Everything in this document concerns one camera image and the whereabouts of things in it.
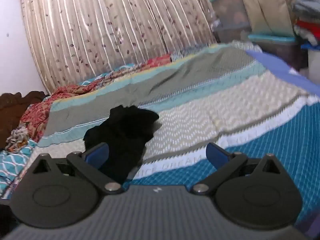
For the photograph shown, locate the beige fabric bag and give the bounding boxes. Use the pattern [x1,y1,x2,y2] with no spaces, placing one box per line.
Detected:
[236,0,295,38]

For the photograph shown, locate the black pants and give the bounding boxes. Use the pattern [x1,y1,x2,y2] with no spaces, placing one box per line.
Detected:
[83,105,160,184]

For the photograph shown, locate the blue bedsheet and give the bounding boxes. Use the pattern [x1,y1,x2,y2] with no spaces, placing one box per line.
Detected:
[246,50,320,98]

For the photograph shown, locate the striped zigzag patterned blanket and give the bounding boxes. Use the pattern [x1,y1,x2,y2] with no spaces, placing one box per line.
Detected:
[15,41,320,230]

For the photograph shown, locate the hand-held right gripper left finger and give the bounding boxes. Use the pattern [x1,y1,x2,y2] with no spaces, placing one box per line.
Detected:
[27,142,123,195]

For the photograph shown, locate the teal white lattice cloth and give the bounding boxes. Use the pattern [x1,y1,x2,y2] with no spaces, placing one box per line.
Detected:
[0,140,38,198]

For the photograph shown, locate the red patterned cloth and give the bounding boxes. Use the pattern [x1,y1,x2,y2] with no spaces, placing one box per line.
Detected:
[20,52,180,143]

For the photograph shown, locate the brown wooden headboard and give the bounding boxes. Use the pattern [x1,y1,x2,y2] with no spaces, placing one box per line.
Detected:
[0,91,49,150]

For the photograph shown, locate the multicoloured crumpled cloth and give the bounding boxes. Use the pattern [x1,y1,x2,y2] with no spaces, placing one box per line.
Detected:
[5,126,30,153]

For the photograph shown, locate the clear storage box teal lid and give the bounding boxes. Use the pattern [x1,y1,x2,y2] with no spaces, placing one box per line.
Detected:
[249,34,309,70]
[209,0,251,43]

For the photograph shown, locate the pile of folded clothes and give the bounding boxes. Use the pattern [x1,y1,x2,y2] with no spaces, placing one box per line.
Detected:
[292,0,320,48]

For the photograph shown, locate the white container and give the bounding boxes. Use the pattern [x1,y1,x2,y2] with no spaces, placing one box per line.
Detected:
[307,47,320,80]

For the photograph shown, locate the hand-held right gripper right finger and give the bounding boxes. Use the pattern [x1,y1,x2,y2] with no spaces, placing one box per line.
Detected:
[192,142,285,195]

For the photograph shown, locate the beige leaf print curtain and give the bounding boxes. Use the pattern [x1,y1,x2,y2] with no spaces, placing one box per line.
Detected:
[20,0,220,97]

